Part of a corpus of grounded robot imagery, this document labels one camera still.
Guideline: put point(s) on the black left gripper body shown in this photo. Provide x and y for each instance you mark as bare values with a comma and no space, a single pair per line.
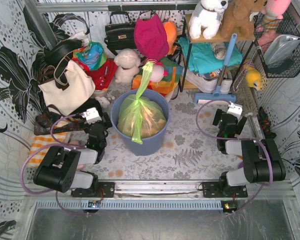
106,120

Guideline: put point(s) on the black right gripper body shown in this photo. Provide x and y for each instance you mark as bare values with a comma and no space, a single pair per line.
217,117

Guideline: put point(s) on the green plastic trash bag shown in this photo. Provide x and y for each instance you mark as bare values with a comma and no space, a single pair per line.
139,117

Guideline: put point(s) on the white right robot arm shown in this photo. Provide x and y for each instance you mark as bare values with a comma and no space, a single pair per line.
261,161

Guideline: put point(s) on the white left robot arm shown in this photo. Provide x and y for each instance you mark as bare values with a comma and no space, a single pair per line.
59,169

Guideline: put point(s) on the cream canvas tote bag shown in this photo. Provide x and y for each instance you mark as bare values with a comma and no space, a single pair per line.
78,88

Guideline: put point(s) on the brown patterned leather bag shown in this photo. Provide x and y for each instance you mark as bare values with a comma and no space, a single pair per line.
49,115

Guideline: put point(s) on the blue plastic trash bin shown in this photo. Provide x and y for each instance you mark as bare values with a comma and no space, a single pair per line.
151,144

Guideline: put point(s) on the magenta cloth bag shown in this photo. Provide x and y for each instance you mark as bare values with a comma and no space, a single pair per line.
150,38

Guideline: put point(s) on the black orange butterfly toy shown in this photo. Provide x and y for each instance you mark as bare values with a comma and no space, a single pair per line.
265,123

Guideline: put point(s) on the pink cylindrical pillow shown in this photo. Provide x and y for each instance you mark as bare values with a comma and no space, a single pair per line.
76,142

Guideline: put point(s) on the white shoe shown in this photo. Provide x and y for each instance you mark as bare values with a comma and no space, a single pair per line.
193,81

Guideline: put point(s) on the red folded cloth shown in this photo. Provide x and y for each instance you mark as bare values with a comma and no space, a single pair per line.
103,76

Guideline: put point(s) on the yellow plush duck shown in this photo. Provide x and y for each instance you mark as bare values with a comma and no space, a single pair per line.
252,75

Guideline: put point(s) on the orange white checkered cloth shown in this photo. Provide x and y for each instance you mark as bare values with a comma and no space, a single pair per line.
41,141

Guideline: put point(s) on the teal folded cloth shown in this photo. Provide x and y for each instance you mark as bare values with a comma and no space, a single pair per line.
202,59

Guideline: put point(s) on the white fluffy plush dog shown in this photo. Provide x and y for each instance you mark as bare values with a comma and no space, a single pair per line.
128,62

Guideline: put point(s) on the grey checked plush ball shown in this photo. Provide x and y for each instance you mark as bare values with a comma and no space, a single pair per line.
219,50

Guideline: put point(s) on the white pink plush doll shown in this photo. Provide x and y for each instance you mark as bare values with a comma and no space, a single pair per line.
158,70

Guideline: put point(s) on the silver foil pouch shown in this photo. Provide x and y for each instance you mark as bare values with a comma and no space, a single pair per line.
281,48

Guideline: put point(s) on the black leather handbag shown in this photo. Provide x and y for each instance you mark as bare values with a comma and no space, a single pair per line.
120,36

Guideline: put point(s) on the brown teddy bear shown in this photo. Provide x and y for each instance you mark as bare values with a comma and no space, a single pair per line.
239,15

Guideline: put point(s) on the orange plush toy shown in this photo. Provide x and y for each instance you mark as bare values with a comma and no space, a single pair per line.
171,34

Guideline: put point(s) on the wooden metal shelf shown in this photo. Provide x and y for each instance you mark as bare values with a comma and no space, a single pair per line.
217,38

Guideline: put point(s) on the white grey plush dog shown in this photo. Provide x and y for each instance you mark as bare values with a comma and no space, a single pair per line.
206,18

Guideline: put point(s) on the pink plush toy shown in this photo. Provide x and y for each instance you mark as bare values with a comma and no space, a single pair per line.
273,13

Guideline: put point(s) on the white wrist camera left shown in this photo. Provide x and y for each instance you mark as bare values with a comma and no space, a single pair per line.
91,115

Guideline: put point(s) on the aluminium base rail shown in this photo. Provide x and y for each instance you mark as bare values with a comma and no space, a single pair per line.
163,195

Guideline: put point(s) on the black wire basket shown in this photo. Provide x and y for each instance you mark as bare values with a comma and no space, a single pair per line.
288,68

